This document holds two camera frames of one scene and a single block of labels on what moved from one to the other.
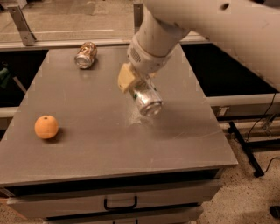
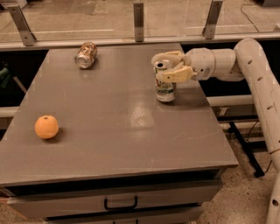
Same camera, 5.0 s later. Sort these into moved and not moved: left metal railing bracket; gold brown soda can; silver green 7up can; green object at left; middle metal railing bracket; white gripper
Moved: white gripper; silver green 7up can
Not moved: gold brown soda can; green object at left; middle metal railing bracket; left metal railing bracket
